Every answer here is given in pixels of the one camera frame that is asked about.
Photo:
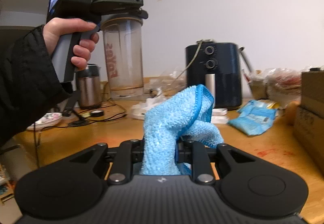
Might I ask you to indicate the blue snack packet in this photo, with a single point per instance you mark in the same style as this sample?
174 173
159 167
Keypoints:
253 122
253 105

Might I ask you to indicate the clear shaker bottle grey lid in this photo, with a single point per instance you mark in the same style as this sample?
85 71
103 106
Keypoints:
126 62

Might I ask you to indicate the flat black frame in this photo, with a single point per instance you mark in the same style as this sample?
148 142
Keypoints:
316 69

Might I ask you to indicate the small clear plastic bag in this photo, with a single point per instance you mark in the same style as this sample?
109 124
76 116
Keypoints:
157 96

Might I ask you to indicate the grey plastic tube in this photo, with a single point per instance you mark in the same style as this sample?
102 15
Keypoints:
245 59

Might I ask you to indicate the blue microfiber cloth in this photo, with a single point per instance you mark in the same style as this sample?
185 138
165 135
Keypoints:
172 117

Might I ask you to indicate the orange fruit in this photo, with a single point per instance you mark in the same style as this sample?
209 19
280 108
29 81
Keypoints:
293 110

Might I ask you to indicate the black phone stand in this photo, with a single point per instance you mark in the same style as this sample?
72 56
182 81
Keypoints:
70 105

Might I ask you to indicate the white oval band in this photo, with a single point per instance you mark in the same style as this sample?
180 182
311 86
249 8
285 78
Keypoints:
219 111
220 119

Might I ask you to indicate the person's left hand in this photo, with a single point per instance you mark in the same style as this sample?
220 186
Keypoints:
58 27

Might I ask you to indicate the black tape roll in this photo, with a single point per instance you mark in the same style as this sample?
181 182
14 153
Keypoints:
97 113

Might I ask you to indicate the clear bag of stacked food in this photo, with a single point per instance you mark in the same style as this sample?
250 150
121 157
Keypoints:
282 87

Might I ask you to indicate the white plate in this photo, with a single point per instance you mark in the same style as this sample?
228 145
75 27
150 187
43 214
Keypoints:
44 121

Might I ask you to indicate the yellow packet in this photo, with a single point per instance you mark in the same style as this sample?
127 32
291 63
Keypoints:
272 105

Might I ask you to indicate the clear bag of dried grains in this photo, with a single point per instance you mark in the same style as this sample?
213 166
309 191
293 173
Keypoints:
167 82

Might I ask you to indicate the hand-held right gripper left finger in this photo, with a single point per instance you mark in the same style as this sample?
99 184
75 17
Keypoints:
126 158

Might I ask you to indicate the small flat grey device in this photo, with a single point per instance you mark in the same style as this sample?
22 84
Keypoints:
204 41

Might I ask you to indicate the small white open box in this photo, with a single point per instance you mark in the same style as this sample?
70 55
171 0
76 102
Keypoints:
139 111

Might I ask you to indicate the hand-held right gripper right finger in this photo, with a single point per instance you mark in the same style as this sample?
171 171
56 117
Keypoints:
198 158

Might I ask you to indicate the cardboard box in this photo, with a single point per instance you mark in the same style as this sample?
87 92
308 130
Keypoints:
311 112

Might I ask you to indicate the dark blue air fryer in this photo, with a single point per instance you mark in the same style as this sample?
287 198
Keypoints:
227 82

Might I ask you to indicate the steel electric kettle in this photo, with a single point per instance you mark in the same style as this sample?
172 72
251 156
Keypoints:
88 87

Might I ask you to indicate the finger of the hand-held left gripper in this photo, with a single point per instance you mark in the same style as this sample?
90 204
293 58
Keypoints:
141 13
98 26

